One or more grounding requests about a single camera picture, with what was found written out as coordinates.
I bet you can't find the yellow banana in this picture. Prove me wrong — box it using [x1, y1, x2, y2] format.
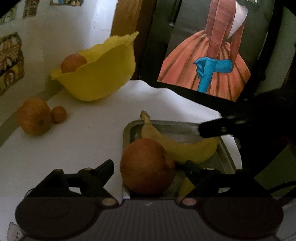
[140, 110, 219, 164]

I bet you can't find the red apple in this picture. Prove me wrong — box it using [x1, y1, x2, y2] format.
[120, 138, 175, 193]
[17, 97, 53, 136]

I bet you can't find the small orange kumquat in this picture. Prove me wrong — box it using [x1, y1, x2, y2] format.
[51, 106, 67, 123]

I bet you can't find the metal baking tray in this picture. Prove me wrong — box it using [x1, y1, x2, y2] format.
[122, 119, 236, 200]

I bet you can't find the orange dress woman poster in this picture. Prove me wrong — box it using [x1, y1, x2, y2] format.
[158, 0, 251, 101]

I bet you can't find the yellow scalloped bowl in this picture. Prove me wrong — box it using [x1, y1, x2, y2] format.
[50, 31, 138, 101]

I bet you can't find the apple inside yellow bowl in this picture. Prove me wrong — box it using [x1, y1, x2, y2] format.
[61, 53, 87, 74]

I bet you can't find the colourful houses drawing paper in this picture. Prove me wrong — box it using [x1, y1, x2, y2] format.
[1, 1, 40, 97]

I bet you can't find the cartoon bear girl drawing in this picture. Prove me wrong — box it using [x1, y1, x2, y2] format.
[50, 0, 84, 6]

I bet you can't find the brown wooden door frame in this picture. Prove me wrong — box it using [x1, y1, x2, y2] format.
[110, 0, 142, 36]

